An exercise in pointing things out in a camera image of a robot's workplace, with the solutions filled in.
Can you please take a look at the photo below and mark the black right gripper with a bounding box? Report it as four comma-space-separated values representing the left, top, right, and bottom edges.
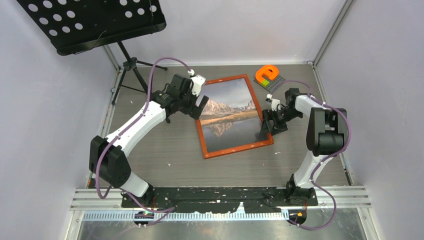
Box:
259, 107, 303, 137

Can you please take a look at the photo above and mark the mountain landscape photo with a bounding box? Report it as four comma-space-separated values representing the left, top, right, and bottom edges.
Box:
200, 78, 268, 155

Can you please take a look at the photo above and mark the copper picture frame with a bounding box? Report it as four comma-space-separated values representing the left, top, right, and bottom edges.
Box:
195, 73, 275, 160

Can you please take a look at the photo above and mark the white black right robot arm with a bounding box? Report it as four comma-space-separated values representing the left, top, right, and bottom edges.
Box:
257, 88, 350, 205

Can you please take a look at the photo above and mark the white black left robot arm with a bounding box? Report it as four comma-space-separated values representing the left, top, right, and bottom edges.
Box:
88, 74, 209, 207

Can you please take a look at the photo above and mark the grey building baseplate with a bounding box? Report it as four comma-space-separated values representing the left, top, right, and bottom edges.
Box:
254, 75, 286, 94

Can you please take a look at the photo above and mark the green building brick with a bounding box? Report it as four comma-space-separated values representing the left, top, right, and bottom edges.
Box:
258, 79, 270, 88

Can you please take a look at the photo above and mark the orange letter toy block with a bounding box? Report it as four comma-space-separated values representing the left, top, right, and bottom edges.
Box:
255, 64, 279, 80

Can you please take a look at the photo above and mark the black perforated music stand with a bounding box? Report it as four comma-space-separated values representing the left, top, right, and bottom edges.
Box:
17, 0, 167, 94

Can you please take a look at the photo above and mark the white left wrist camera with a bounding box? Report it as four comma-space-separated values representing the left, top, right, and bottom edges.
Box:
187, 69, 206, 97

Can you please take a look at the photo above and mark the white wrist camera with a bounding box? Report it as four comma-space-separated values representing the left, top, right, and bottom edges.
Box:
187, 69, 206, 97
265, 93, 283, 112

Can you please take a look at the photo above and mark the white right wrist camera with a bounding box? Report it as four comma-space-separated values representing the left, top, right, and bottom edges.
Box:
265, 93, 283, 112

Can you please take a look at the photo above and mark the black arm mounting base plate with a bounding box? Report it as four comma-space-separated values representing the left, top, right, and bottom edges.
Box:
121, 186, 318, 214

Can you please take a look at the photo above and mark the aluminium front rail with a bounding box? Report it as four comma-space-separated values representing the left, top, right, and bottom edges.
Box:
70, 186, 371, 221

